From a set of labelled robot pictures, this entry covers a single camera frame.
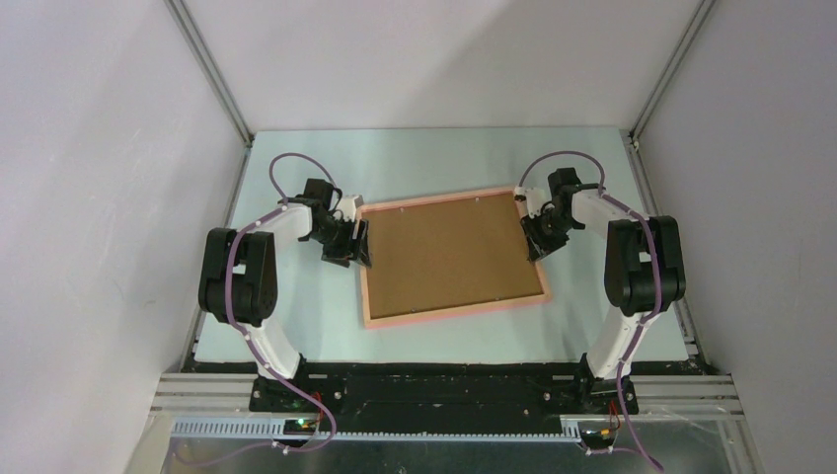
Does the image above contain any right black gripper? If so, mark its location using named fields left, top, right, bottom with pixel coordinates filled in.
left=519, top=207, right=578, bottom=263

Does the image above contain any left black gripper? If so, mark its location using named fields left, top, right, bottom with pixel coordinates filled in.
left=307, top=216, right=370, bottom=269

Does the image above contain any brown cardboard backing board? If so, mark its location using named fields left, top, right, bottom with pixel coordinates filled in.
left=360, top=193, right=545, bottom=321

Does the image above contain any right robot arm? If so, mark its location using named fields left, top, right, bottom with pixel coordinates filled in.
left=513, top=168, right=686, bottom=413

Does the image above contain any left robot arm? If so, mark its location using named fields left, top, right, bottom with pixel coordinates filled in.
left=197, top=179, right=372, bottom=412

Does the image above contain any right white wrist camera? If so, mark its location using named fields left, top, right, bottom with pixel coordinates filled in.
left=513, top=187, right=551, bottom=218

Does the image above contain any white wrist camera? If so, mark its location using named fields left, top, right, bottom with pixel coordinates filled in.
left=513, top=187, right=551, bottom=218
left=332, top=195, right=364, bottom=222

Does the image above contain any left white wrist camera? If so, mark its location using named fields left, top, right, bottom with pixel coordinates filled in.
left=332, top=195, right=364, bottom=222

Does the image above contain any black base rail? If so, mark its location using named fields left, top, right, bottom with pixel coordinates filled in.
left=249, top=361, right=639, bottom=435

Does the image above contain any right aluminium corner post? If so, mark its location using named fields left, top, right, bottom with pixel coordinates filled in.
left=629, top=0, right=718, bottom=149

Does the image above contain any aluminium corner post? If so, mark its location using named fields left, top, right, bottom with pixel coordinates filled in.
left=629, top=0, right=718, bottom=149
left=164, top=0, right=255, bottom=148

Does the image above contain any left aluminium corner post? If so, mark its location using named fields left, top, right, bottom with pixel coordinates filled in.
left=164, top=0, right=255, bottom=148

